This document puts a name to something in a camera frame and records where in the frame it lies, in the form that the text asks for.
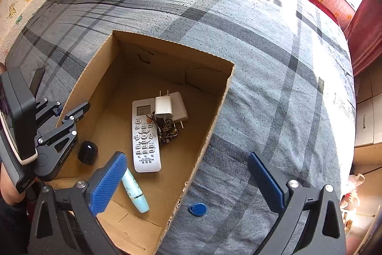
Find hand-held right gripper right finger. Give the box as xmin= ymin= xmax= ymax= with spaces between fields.
xmin=248 ymin=152 xmax=347 ymax=255

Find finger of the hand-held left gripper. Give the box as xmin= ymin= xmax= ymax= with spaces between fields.
xmin=35 ymin=97 xmax=64 ymax=128
xmin=36 ymin=102 xmax=91 ymax=174

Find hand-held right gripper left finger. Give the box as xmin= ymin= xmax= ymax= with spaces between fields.
xmin=28 ymin=152 xmax=127 ymax=255

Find mint green tube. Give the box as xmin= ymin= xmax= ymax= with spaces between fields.
xmin=122 ymin=168 xmax=150 ymax=213

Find small black cap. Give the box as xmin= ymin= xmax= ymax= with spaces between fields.
xmin=77 ymin=141 xmax=99 ymax=166

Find white remote control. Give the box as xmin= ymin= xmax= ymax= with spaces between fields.
xmin=132 ymin=99 xmax=162 ymax=173

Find blue key fob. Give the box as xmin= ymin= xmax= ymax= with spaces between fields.
xmin=187 ymin=202 xmax=207 ymax=217

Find cardboard box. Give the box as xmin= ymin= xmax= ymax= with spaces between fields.
xmin=48 ymin=30 xmax=235 ymax=255

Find keys with black lanyard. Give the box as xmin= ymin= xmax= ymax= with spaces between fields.
xmin=148 ymin=112 xmax=180 ymax=144

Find small white charger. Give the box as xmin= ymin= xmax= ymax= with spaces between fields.
xmin=154 ymin=90 xmax=174 ymax=119

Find large white charger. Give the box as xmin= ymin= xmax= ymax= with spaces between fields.
xmin=171 ymin=92 xmax=189 ymax=128

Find person's left forearm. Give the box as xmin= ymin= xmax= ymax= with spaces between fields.
xmin=0 ymin=165 xmax=28 ymax=205

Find black smartphone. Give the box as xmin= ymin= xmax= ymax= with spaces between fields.
xmin=30 ymin=68 xmax=46 ymax=97

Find white printed plastic bag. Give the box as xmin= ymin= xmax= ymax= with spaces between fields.
xmin=343 ymin=173 xmax=367 ymax=232

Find grey plaid bedsheet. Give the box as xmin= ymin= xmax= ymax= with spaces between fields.
xmin=6 ymin=0 xmax=357 ymax=255

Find beige wardrobe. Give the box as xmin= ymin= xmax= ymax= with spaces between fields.
xmin=354 ymin=58 xmax=382 ymax=166

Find red curtain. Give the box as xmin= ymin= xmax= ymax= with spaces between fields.
xmin=343 ymin=0 xmax=382 ymax=76

